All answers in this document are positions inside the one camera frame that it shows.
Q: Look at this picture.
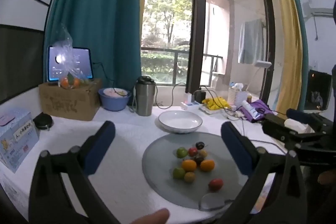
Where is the white desk lamp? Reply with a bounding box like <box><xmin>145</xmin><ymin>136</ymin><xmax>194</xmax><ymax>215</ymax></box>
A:
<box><xmin>248</xmin><ymin>60</ymin><xmax>272</xmax><ymax>94</ymax></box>

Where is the white and blue tube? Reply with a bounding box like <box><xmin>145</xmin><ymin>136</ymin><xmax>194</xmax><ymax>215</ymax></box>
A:
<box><xmin>241</xmin><ymin>101</ymin><xmax>262</xmax><ymax>120</ymax></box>

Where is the blue bowl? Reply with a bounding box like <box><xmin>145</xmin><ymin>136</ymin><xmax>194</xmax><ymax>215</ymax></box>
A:
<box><xmin>98</xmin><ymin>88</ymin><xmax>132</xmax><ymax>112</ymax></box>

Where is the dark window frame post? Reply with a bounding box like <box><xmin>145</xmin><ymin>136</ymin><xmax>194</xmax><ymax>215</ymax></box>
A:
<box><xmin>185</xmin><ymin>0</ymin><xmax>207</xmax><ymax>93</ymax></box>

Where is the oval orange kumquat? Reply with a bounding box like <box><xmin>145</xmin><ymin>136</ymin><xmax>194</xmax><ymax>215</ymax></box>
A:
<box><xmin>200</xmin><ymin>159</ymin><xmax>215</xmax><ymax>172</ymax></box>

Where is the white plate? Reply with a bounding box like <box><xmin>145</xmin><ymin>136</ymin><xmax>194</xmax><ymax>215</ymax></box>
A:
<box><xmin>158</xmin><ymin>110</ymin><xmax>203</xmax><ymax>134</ymax></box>

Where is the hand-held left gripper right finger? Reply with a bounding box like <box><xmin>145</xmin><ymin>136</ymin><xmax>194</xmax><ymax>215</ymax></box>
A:
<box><xmin>215</xmin><ymin>121</ymin><xmax>307</xmax><ymax>224</ymax></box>

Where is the black monitor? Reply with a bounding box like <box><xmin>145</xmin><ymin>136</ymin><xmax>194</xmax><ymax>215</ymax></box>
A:
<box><xmin>304</xmin><ymin>69</ymin><xmax>333</xmax><ymax>110</ymax></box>

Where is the black power adapter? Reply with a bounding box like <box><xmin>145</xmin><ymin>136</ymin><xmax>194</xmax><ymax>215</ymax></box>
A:
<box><xmin>194</xmin><ymin>90</ymin><xmax>207</xmax><ymax>103</ymax></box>

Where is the white perforated basket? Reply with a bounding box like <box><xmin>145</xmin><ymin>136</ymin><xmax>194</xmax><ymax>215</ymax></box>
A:
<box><xmin>228</xmin><ymin>88</ymin><xmax>249</xmax><ymax>109</ymax></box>

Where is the balcony railing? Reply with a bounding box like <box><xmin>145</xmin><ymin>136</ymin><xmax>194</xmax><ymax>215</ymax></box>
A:
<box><xmin>140</xmin><ymin>47</ymin><xmax>224</xmax><ymax>86</ymax></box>

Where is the yellow plastic bag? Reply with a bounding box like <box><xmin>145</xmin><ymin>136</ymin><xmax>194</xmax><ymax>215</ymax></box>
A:
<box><xmin>202</xmin><ymin>97</ymin><xmax>230</xmax><ymax>111</ymax></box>

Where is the cardboard box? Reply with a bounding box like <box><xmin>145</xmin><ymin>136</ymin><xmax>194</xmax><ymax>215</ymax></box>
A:
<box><xmin>39</xmin><ymin>79</ymin><xmax>103</xmax><ymax>122</ymax></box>

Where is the clear spoon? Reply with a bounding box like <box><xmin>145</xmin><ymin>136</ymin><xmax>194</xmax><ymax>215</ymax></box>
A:
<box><xmin>198</xmin><ymin>193</ymin><xmax>235</xmax><ymax>212</ymax></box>

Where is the round orange kumquat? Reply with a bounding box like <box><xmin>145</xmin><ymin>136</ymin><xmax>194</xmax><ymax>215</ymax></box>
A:
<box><xmin>182</xmin><ymin>159</ymin><xmax>197</xmax><ymax>172</ymax></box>

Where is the steel tumbler with black lid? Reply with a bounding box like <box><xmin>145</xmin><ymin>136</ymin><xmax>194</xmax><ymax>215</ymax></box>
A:
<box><xmin>134</xmin><ymin>76</ymin><xmax>158</xmax><ymax>117</ymax></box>

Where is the person's left hand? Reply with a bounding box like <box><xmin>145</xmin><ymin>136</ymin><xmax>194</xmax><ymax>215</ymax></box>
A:
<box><xmin>129</xmin><ymin>208</ymin><xmax>171</xmax><ymax>224</ymax></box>

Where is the hanging grey towel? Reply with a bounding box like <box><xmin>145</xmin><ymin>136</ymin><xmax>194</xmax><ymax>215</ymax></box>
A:
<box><xmin>238</xmin><ymin>19</ymin><xmax>264</xmax><ymax>64</ymax></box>

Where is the black round case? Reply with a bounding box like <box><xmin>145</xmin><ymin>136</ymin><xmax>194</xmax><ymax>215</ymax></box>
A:
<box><xmin>33</xmin><ymin>113</ymin><xmax>54</xmax><ymax>130</ymax></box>

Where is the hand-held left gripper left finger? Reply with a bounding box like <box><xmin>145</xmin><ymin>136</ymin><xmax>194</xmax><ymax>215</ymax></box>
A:
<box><xmin>28</xmin><ymin>121</ymin><xmax>119</xmax><ymax>224</ymax></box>

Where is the grey round glass tray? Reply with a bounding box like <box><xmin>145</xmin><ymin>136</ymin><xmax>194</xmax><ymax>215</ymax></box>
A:
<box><xmin>142</xmin><ymin>132</ymin><xmax>253</xmax><ymax>212</ymax></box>

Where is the white power strip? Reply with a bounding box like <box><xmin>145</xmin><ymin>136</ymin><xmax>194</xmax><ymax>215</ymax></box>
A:
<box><xmin>181</xmin><ymin>101</ymin><xmax>208</xmax><ymax>112</ymax></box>

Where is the wide teal curtain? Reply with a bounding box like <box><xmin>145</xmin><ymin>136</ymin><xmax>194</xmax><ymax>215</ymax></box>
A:
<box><xmin>43</xmin><ymin>0</ymin><xmax>143</xmax><ymax>109</ymax></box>

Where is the tablet with lit screen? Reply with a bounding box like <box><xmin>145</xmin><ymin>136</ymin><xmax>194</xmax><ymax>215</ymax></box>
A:
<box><xmin>47</xmin><ymin>46</ymin><xmax>94</xmax><ymax>83</ymax></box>

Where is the blue tissue box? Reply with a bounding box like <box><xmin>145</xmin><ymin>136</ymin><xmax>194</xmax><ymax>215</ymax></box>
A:
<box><xmin>0</xmin><ymin>108</ymin><xmax>40</xmax><ymax>173</ymax></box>

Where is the yellow curtain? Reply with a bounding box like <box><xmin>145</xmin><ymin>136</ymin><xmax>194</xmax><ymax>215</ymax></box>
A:
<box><xmin>262</xmin><ymin>0</ymin><xmax>303</xmax><ymax>112</ymax></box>

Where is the clear plastic bag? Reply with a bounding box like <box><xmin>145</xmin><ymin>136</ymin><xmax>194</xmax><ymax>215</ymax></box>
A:
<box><xmin>52</xmin><ymin>25</ymin><xmax>90</xmax><ymax>89</ymax></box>

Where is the white air conditioner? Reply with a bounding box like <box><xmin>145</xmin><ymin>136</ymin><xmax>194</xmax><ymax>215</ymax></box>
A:
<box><xmin>299</xmin><ymin>0</ymin><xmax>335</xmax><ymax>18</ymax></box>

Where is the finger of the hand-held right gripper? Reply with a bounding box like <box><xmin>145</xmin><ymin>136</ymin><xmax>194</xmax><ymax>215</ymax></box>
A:
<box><xmin>262</xmin><ymin>114</ymin><xmax>321</xmax><ymax>144</ymax></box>
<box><xmin>286</xmin><ymin>109</ymin><xmax>326</xmax><ymax>125</ymax></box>

